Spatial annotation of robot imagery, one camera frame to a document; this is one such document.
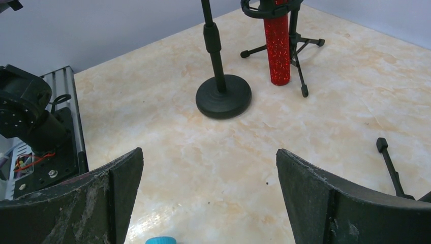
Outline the red glitter microphone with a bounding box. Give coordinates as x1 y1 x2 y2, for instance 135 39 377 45
264 14 290 86

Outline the black tripod mic stand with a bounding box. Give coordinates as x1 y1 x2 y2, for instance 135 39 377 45
376 137 430 203

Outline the shock mount tripod stand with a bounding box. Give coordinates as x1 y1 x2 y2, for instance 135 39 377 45
240 1 325 98

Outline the cyan toy microphone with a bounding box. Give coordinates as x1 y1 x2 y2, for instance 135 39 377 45
145 236 177 244

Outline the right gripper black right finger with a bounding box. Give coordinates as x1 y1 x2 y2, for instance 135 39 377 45
276 149 430 243

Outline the black round base stand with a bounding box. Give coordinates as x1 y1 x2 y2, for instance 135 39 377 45
195 0 252 119

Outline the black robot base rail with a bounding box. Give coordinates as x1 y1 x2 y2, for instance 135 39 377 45
1 66 88 200

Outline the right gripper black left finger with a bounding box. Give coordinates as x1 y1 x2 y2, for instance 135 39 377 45
1 148 144 243

